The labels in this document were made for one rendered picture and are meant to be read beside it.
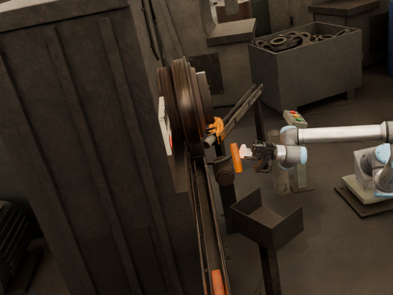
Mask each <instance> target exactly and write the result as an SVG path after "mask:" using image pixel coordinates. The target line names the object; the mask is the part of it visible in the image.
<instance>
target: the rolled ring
mask: <svg viewBox="0 0 393 295"><path fill-rule="evenodd" d="M211 273H212V282H213V289H214V293H215V295H225V291H224V288H223V282H222V277H221V273H220V270H219V269H218V270H213V271H212V272H211Z"/></svg>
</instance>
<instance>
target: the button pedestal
mask: <svg viewBox="0 0 393 295"><path fill-rule="evenodd" d="M288 112H289V113H287V110H284V113H283V117H284V118H285V120H286V121H287V123H288V124H289V126H295V127H296V128H297V129H306V127H307V123H306V121H305V120H304V119H303V117H301V115H300V114H299V113H298V112H296V113H295V114H296V115H298V116H299V117H294V116H293V114H292V113H290V111H288ZM289 115H292V117H291V116H289ZM297 118H300V119H301V120H302V121H297V120H296V119H297ZM292 119H295V121H293V120H292ZM297 146H302V147H304V144H301V145H297ZM294 175H295V179H293V180H290V181H289V184H290V186H291V188H292V190H293V192H294V194H296V193H302V192H306V191H312V190H315V189H314V187H313V185H312V183H311V182H310V181H309V179H308V177H307V176H306V164H297V165H296V166H294Z"/></svg>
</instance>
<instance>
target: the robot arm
mask: <svg viewBox="0 0 393 295"><path fill-rule="evenodd" d="M369 141H382V142H384V144H382V145H379V146H377V147H376V148H375V149H374V150H369V151H366V152H365V153H364V154H363V155H362V156H361V158H360V167H361V169H362V171H363V172H364V173H365V174H367V175H368V176H371V177H373V189H374V191H373V192H374V196H375V197H382V198H392V197H393V121H384V122H383V123H382V124H380V125H362V126H341V127H330V128H309V129H297V128H296V127H295V126H285V127H283V128H282V129H281V130H280V145H275V143H265V142H263V141H259V140H254V141H253V144H252V150H251V149H250V148H247V147H246V145H245V144H242V145H241V147H240V149H239V155H240V157H241V158H244V159H247V160H259V161H258V162H257V164H256V165H255V166H254V171H255V172H256V173H259V172H260V171H261V169H262V168H263V167H264V166H265V165H266V164H267V162H268V161H269V160H270V159H271V160H273V161H274V162H278V165H279V166H280V168H282V169H284V170H289V169H291V168H293V167H294V166H296V165H297V164H305V163H306V160H307V150H306V148H305V147H302V146H297V145H301V144H314V143H342V142H369ZM257 142H260V143H259V144H257Z"/></svg>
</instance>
